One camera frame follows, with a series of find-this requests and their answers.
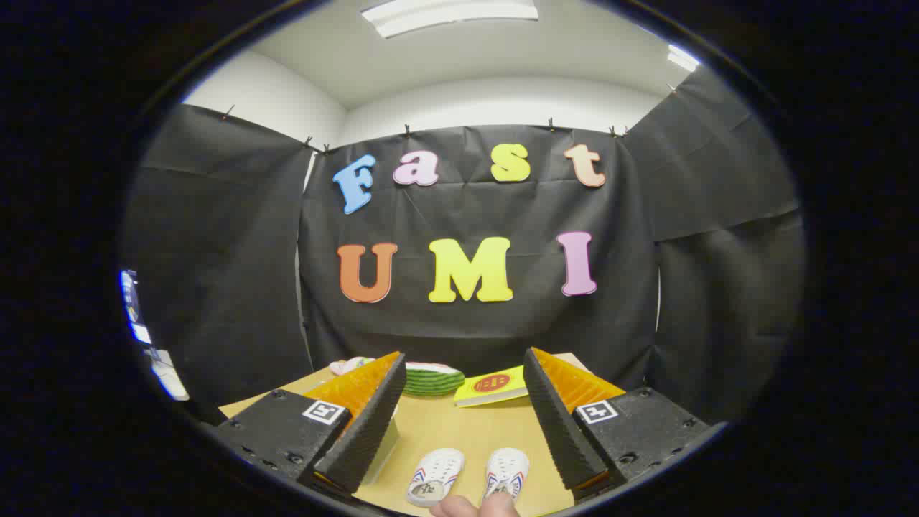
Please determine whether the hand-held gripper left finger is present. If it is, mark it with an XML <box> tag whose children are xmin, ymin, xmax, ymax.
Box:
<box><xmin>215</xmin><ymin>351</ymin><xmax>407</xmax><ymax>496</ymax></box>

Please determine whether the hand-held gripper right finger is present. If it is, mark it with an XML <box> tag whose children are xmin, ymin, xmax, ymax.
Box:
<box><xmin>523</xmin><ymin>348</ymin><xmax>712</xmax><ymax>501</ymax></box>

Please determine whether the beige fabric storage box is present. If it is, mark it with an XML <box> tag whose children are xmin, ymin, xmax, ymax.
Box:
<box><xmin>359</xmin><ymin>402</ymin><xmax>401</xmax><ymax>487</ymax></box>

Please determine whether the white canvas shoe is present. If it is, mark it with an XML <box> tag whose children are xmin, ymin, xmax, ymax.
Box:
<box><xmin>406</xmin><ymin>448</ymin><xmax>465</xmax><ymax>508</ymax></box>
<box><xmin>483</xmin><ymin>448</ymin><xmax>531</xmax><ymax>500</ymax></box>

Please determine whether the yellow book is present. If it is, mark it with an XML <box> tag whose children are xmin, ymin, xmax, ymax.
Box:
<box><xmin>454</xmin><ymin>366</ymin><xmax>531</xmax><ymax>409</ymax></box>

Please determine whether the watermelon slice plush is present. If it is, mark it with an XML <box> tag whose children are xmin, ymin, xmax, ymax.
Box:
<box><xmin>402</xmin><ymin>361</ymin><xmax>466</xmax><ymax>398</ymax></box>

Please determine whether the white device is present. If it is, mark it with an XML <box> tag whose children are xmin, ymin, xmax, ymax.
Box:
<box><xmin>147</xmin><ymin>348</ymin><xmax>191</xmax><ymax>401</ymax></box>

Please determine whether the blue printed package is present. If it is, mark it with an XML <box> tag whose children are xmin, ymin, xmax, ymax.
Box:
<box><xmin>118</xmin><ymin>269</ymin><xmax>153</xmax><ymax>345</ymax></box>

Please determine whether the ceiling light panel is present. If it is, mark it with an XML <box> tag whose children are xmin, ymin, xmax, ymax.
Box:
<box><xmin>666</xmin><ymin>45</ymin><xmax>701</xmax><ymax>73</ymax></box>
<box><xmin>359</xmin><ymin>0</ymin><xmax>539</xmax><ymax>39</ymax></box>

